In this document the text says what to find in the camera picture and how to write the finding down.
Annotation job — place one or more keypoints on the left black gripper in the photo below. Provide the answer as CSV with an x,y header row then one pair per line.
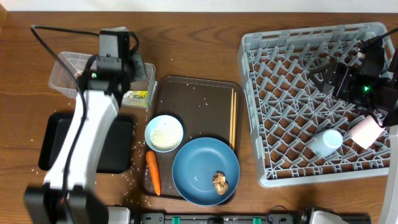
x,y
139,61

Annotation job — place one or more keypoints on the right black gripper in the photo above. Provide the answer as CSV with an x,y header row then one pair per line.
x,y
336,70

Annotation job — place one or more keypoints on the green yellow snack wrapper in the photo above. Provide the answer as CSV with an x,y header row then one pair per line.
x,y
135,94

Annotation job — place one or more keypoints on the light blue cup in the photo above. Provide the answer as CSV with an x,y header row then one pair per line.
x,y
326,142

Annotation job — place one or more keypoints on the pink cup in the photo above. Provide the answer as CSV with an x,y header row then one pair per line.
x,y
365,132

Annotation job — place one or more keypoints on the orange carrot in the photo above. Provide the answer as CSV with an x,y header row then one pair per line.
x,y
154,171

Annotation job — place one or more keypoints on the large blue plate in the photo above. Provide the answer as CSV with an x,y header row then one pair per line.
x,y
195,165

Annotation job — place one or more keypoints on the brown mushroom scrap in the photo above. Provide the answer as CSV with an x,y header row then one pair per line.
x,y
220,183

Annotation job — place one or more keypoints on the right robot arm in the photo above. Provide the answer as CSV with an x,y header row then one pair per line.
x,y
363,86

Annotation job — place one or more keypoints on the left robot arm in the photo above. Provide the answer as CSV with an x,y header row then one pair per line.
x,y
68,192

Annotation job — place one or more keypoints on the grey plastic dishwasher rack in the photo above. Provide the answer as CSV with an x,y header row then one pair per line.
x,y
286,110

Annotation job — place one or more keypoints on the clear plastic bin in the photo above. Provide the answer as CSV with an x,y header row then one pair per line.
x,y
59,79

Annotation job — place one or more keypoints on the light blue rice bowl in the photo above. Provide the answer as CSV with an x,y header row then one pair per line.
x,y
163,133

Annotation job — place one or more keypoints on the dark brown serving tray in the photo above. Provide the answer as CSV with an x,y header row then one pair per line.
x,y
203,108

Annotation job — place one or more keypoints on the black plastic tray bin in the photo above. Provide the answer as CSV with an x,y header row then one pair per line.
x,y
114,158

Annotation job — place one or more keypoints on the wooden chopstick right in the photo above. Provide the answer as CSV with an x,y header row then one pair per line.
x,y
233,125

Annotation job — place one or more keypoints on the wooden chopstick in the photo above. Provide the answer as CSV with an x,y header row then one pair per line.
x,y
231,120
233,125

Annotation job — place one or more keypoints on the wooden chopstick left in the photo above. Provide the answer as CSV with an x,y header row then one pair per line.
x,y
231,120

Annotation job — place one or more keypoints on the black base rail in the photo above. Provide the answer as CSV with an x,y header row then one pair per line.
x,y
160,218

